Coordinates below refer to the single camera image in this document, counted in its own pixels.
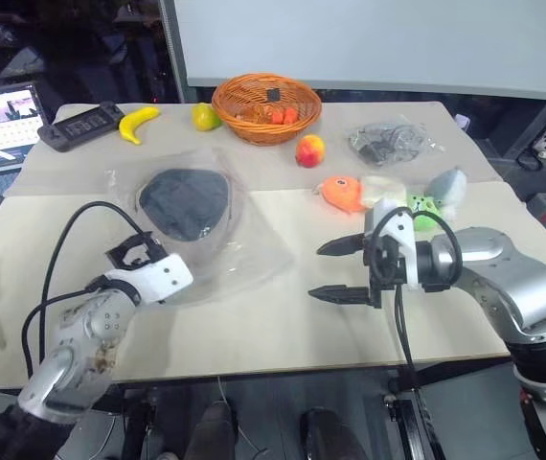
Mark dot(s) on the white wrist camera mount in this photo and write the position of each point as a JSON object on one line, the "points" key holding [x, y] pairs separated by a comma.
{"points": [[404, 230], [158, 278]]}

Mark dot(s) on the green plush frog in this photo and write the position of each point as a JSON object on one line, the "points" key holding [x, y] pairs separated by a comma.
{"points": [[424, 208]]}

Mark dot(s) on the orange plush fish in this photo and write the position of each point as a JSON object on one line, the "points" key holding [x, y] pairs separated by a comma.
{"points": [[342, 191]]}

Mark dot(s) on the small black clip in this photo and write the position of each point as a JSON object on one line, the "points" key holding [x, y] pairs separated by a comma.
{"points": [[274, 94]]}

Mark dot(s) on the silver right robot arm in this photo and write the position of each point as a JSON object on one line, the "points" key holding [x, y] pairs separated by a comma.
{"points": [[517, 278]]}

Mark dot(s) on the grey plush toy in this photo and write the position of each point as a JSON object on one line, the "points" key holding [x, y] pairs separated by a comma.
{"points": [[450, 184]]}

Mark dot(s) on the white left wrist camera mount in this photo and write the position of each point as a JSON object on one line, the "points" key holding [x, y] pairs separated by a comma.
{"points": [[158, 278]]}

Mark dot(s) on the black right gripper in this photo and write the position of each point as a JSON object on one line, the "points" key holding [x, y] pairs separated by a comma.
{"points": [[388, 269]]}

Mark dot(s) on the clear plastic bag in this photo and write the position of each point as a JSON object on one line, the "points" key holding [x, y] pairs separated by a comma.
{"points": [[258, 239]]}

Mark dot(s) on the black table frame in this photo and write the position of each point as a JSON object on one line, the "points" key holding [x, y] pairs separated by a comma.
{"points": [[414, 421]]}

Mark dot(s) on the yellow toy banana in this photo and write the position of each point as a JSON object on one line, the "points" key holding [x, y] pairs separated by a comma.
{"points": [[134, 124]]}

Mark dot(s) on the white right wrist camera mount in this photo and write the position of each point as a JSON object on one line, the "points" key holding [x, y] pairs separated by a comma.
{"points": [[404, 230]]}

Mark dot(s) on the orange toy carrot pieces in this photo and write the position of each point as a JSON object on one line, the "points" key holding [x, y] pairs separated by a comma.
{"points": [[288, 116]]}

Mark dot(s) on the orange wicker basket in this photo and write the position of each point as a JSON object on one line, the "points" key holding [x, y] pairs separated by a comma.
{"points": [[263, 131]]}

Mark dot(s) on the white board with grey frame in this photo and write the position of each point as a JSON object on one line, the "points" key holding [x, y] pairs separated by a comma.
{"points": [[373, 38]]}

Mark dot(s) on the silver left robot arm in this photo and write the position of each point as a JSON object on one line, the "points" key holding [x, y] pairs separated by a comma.
{"points": [[86, 326]]}

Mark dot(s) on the black handheld game console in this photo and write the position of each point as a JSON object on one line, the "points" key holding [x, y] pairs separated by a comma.
{"points": [[79, 127]]}

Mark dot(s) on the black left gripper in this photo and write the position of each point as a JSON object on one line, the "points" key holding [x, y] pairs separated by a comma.
{"points": [[118, 257]]}

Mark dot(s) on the red yellow toy peach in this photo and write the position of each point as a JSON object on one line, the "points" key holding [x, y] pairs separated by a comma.
{"points": [[310, 151]]}

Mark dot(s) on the black stand leg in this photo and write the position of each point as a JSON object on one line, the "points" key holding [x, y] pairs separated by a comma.
{"points": [[541, 115]]}

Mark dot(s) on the green yellow toy pear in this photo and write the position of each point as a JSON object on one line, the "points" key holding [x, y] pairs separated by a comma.
{"points": [[204, 117]]}

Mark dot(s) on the black cap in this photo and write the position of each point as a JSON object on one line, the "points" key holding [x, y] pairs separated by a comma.
{"points": [[184, 201]]}

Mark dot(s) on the plastic bag with grey item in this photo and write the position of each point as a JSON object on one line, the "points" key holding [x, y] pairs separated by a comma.
{"points": [[388, 141]]}

